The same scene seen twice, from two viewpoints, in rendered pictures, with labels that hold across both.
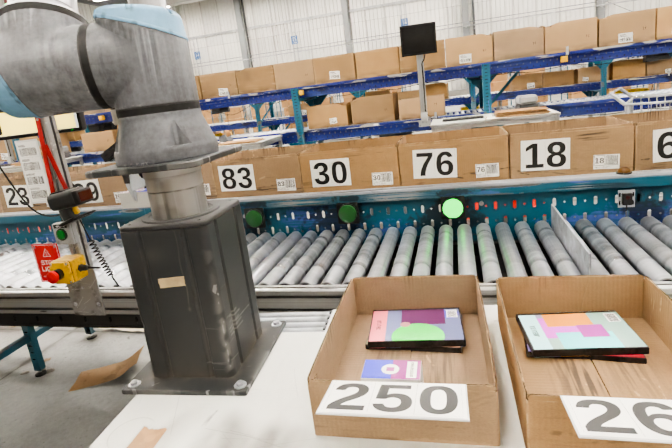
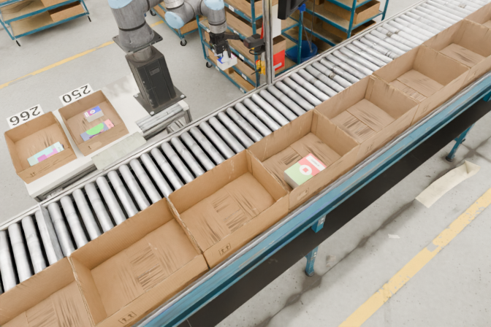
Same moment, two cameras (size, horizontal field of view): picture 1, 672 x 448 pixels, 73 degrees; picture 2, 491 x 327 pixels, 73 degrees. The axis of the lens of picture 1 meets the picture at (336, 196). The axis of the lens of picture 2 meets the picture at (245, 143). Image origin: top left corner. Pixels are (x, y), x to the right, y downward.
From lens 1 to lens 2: 266 cm
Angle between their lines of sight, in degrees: 106
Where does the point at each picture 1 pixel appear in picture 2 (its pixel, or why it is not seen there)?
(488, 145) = (90, 247)
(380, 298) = (116, 132)
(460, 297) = (87, 147)
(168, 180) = not seen: hidden behind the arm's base
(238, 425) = (126, 92)
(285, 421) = (116, 98)
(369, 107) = not seen: outside the picture
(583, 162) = (19, 305)
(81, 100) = not seen: hidden behind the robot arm
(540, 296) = (57, 160)
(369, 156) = (191, 186)
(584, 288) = (40, 166)
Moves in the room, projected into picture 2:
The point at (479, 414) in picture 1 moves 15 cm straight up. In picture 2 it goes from (65, 112) to (52, 94)
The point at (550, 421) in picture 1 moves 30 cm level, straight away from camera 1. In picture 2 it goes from (49, 117) to (52, 149)
